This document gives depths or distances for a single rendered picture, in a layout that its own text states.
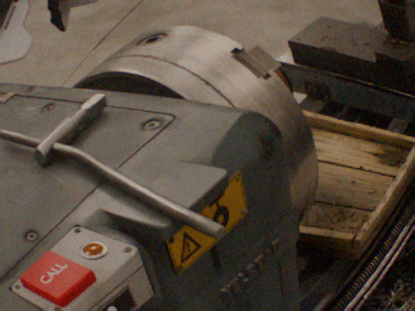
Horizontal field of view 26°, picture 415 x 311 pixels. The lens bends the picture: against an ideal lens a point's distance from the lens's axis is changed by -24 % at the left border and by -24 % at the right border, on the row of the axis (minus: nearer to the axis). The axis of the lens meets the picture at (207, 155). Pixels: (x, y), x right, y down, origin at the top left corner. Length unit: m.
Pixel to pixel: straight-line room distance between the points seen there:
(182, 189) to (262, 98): 0.31
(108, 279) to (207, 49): 0.47
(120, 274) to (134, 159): 0.17
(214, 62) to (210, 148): 0.25
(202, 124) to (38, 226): 0.21
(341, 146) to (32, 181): 0.79
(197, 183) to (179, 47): 0.33
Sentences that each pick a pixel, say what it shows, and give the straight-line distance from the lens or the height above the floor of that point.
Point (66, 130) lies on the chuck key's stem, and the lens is 1.00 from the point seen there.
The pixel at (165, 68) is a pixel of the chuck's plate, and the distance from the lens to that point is 1.17.
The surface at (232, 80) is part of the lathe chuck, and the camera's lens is 1.17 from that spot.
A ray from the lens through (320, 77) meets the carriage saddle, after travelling 1.82.
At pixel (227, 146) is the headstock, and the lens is 0.96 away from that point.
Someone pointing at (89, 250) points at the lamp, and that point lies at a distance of 0.83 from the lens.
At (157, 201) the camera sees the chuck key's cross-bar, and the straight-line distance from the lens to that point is 0.86.
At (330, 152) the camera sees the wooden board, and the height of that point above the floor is 0.89.
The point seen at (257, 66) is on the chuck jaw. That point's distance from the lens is 1.22.
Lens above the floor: 1.71
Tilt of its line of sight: 29 degrees down
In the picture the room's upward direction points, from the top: 12 degrees counter-clockwise
